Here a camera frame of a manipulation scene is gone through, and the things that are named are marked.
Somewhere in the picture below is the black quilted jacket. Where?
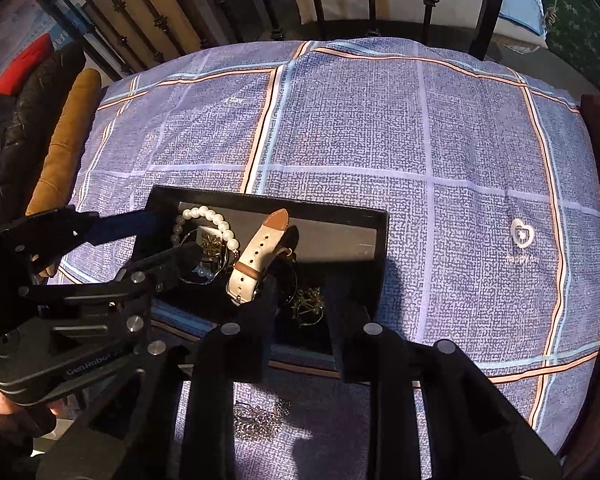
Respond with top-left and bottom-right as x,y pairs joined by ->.
0,42 -> 88,241

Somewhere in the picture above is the red cloth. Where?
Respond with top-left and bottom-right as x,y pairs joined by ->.
0,35 -> 56,93

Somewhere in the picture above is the beige strap wristwatch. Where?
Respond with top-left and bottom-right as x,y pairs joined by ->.
226,208 -> 291,307

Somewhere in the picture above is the white pearl bracelet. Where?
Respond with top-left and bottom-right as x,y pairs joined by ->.
171,206 -> 242,261

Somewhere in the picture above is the black jewelry box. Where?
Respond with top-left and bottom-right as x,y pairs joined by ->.
130,185 -> 391,361

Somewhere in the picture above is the person's left hand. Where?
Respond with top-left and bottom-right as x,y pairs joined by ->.
0,385 -> 56,441

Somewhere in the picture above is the thin silver bangle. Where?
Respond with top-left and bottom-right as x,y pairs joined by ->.
180,230 -> 233,286

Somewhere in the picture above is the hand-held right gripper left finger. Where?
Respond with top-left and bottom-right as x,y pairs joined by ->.
35,282 -> 281,480

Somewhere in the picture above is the gold chain necklace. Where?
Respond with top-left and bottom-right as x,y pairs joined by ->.
232,400 -> 293,441

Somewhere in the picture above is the light blue pillow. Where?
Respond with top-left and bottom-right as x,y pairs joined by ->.
497,0 -> 551,48

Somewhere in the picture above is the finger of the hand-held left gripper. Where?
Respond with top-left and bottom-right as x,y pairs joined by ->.
20,244 -> 203,306
0,206 -> 156,271

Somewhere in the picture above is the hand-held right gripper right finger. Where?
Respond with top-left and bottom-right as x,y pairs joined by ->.
330,287 -> 563,480

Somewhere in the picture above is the green patterned cloth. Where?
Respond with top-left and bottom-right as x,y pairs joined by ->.
532,0 -> 600,86

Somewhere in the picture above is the brown jacket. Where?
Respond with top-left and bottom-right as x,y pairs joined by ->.
25,67 -> 103,278

